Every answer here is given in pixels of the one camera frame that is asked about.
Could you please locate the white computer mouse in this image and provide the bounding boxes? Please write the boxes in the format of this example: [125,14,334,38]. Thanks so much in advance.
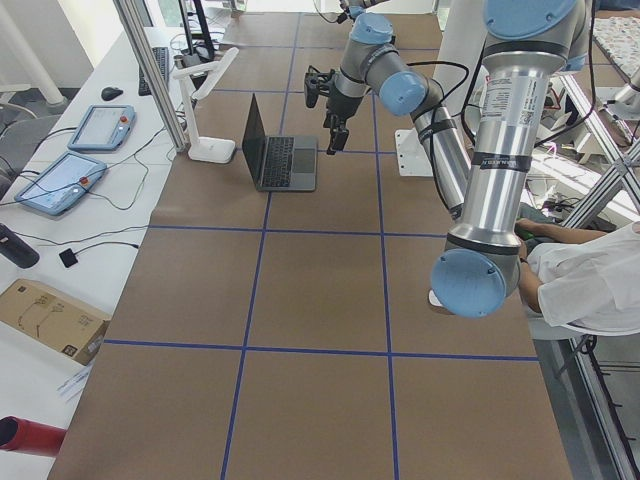
[427,290,442,308]

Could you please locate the near blue teach pendant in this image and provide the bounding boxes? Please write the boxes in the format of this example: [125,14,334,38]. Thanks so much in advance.
[14,151,107,216]

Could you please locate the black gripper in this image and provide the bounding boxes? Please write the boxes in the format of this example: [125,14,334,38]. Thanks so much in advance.
[323,89,363,155]

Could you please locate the small black square puck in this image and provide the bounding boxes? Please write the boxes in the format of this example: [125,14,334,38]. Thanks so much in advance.
[59,248,78,268]

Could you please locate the black keyboard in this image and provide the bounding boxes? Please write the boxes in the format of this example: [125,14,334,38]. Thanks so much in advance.
[137,46,171,97]

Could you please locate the grey laptop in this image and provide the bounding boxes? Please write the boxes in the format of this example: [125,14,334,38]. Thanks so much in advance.
[242,95,318,192]

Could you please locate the far blue teach pendant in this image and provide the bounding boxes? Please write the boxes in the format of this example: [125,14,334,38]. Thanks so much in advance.
[67,105,136,153]

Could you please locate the black computer mouse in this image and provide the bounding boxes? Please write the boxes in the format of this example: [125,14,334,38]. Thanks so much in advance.
[101,87,123,101]

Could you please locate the black cylindrical speaker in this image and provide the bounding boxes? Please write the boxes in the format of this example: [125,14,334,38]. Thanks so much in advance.
[0,224,40,269]

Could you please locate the person in white shirt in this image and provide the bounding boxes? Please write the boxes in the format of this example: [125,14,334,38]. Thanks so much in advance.
[516,218,639,340]

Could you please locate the brown cardboard box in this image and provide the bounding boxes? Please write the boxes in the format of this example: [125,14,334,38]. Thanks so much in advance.
[1,279,111,365]

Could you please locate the red cylinder bottle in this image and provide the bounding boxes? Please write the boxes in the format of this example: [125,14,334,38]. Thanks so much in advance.
[1,416,67,458]

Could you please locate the aluminium frame post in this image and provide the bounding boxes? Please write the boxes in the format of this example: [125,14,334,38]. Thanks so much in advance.
[113,0,187,153]

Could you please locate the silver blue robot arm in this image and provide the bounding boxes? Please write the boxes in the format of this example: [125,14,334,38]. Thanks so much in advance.
[305,1,592,318]
[339,0,387,18]

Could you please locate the white desk lamp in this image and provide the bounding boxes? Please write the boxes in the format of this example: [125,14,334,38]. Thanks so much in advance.
[172,47,240,164]

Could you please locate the blue teach pendant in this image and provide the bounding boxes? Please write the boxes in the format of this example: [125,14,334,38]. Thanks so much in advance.
[14,151,107,216]
[67,105,136,153]

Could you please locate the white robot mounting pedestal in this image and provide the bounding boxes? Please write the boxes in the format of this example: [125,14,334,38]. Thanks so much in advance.
[393,0,489,179]

